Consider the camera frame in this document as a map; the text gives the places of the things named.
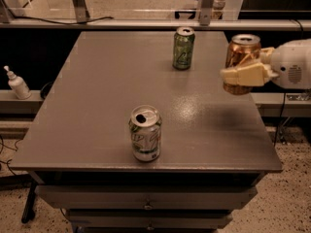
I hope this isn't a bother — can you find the black cable on ledge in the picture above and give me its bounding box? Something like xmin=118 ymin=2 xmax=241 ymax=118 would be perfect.
xmin=0 ymin=0 xmax=115 ymax=26

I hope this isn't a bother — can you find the grey table with drawers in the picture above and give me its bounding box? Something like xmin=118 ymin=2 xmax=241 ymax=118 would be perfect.
xmin=12 ymin=31 xmax=282 ymax=233

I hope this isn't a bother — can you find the white pump bottle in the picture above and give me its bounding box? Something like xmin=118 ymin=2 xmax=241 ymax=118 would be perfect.
xmin=4 ymin=66 xmax=31 ymax=100

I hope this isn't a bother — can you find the grey drawer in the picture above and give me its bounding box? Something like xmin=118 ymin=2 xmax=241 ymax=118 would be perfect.
xmin=36 ymin=185 xmax=257 ymax=210
xmin=66 ymin=210 xmax=232 ymax=230

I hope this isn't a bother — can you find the metal bracket post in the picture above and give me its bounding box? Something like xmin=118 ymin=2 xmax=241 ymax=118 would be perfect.
xmin=198 ymin=0 xmax=214 ymax=26
xmin=72 ymin=0 xmax=90 ymax=23

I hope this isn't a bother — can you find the right metal bracket post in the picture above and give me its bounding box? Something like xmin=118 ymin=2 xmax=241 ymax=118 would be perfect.
xmin=198 ymin=0 xmax=214 ymax=26

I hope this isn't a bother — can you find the lower grey drawer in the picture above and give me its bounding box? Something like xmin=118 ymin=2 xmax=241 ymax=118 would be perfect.
xmin=66 ymin=210 xmax=232 ymax=230

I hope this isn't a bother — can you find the white green 7up can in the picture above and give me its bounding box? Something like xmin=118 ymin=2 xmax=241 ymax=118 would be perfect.
xmin=129 ymin=105 xmax=162 ymax=162

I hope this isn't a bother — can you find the upper grey drawer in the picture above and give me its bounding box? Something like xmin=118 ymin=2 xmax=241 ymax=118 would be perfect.
xmin=36 ymin=185 xmax=257 ymax=210

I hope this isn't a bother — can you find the black table leg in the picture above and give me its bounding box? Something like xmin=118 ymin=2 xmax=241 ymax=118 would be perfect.
xmin=21 ymin=182 xmax=37 ymax=224

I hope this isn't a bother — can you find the left metal bracket post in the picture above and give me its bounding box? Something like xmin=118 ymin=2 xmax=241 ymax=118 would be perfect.
xmin=72 ymin=0 xmax=90 ymax=23

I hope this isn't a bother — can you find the orange soda can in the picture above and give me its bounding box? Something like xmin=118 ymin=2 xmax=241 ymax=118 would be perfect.
xmin=223 ymin=34 xmax=261 ymax=95

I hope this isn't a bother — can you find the green soda can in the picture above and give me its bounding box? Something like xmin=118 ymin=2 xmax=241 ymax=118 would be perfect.
xmin=173 ymin=27 xmax=195 ymax=70

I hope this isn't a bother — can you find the black floor cable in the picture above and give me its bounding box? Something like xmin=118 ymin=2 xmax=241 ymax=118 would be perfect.
xmin=0 ymin=134 xmax=23 ymax=178

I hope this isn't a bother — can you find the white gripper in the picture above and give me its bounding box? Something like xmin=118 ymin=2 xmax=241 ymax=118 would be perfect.
xmin=220 ymin=39 xmax=311 ymax=89

